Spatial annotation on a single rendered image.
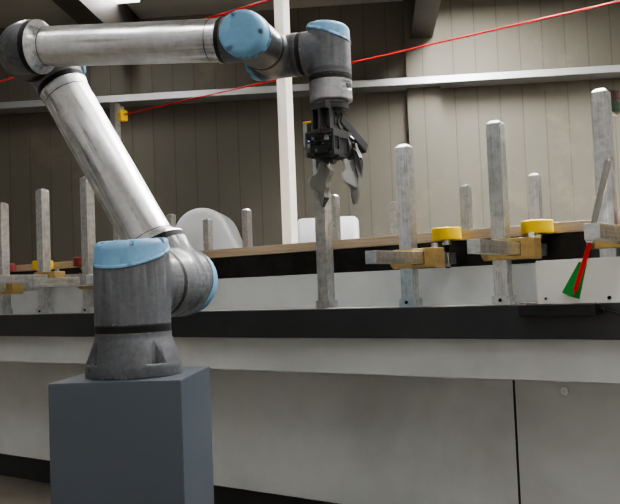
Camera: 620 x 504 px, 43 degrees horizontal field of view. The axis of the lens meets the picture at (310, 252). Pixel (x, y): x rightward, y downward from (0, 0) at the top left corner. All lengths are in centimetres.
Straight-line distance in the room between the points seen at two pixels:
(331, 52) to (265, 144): 568
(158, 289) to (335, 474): 112
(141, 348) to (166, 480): 25
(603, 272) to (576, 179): 557
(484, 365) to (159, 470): 86
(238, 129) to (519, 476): 561
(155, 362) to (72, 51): 67
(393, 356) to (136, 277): 81
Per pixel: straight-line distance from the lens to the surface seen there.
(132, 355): 152
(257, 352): 233
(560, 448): 215
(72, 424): 153
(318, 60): 164
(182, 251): 171
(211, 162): 736
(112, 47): 169
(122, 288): 153
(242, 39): 155
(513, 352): 194
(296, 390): 250
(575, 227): 208
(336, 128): 163
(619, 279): 183
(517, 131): 735
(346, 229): 569
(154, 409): 148
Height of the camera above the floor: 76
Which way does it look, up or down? 3 degrees up
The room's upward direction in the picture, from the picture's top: 2 degrees counter-clockwise
